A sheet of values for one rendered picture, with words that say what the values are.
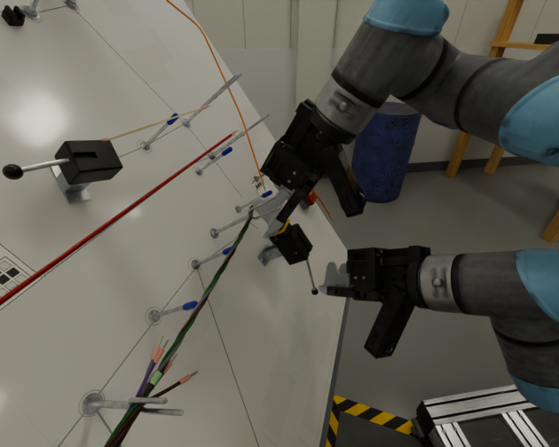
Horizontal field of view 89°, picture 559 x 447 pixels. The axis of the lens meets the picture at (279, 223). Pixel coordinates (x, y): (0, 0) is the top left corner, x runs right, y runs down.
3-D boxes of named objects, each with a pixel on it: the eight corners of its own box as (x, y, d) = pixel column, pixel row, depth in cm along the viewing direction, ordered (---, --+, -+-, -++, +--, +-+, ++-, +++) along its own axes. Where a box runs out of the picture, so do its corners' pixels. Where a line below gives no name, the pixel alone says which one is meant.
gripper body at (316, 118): (274, 159, 49) (312, 94, 41) (315, 187, 49) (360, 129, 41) (256, 175, 42) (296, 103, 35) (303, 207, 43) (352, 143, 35)
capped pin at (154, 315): (145, 315, 34) (187, 301, 29) (155, 307, 35) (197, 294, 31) (153, 325, 34) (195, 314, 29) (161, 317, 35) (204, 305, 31)
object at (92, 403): (106, 399, 28) (191, 401, 21) (92, 419, 27) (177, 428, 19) (91, 388, 28) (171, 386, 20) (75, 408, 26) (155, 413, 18)
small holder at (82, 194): (-20, 172, 27) (-4, 134, 23) (82, 163, 34) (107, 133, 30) (3, 216, 27) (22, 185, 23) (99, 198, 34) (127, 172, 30)
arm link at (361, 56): (473, 23, 28) (413, -29, 25) (394, 119, 35) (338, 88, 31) (436, 8, 33) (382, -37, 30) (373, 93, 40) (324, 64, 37)
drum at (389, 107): (385, 177, 332) (404, 98, 282) (409, 201, 287) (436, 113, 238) (340, 181, 325) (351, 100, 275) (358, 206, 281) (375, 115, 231)
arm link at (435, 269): (478, 313, 37) (451, 316, 32) (442, 309, 41) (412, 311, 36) (472, 255, 39) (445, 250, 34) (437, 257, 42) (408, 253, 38)
